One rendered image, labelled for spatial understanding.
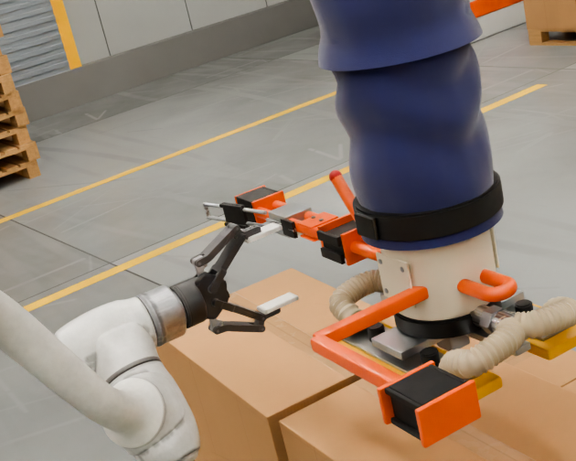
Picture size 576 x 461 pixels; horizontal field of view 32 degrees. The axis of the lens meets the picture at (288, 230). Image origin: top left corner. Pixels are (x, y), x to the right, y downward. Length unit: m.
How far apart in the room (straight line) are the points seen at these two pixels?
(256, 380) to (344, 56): 0.84
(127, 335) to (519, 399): 0.69
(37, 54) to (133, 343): 9.57
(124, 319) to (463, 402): 0.60
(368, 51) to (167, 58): 10.34
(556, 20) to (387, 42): 7.56
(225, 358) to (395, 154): 0.87
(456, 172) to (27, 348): 0.63
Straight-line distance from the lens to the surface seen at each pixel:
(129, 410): 1.44
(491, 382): 1.46
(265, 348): 2.13
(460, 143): 1.42
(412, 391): 1.19
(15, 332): 1.32
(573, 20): 8.77
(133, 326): 1.56
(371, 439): 1.74
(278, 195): 2.03
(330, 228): 1.78
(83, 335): 1.55
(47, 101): 11.08
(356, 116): 1.41
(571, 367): 2.66
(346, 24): 1.36
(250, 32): 12.23
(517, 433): 1.69
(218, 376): 2.07
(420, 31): 1.36
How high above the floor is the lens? 1.87
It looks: 19 degrees down
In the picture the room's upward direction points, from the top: 13 degrees counter-clockwise
